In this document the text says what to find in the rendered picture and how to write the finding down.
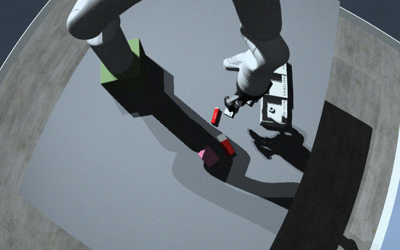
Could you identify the white domino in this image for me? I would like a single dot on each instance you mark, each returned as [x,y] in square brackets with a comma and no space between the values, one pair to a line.
[226,112]

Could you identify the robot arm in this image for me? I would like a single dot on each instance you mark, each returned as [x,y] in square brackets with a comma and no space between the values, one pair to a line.
[98,22]

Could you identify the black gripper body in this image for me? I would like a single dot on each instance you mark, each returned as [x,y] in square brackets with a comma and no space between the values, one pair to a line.
[242,95]

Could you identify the red and white eraser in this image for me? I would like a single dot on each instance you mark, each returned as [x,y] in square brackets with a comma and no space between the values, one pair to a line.
[225,144]

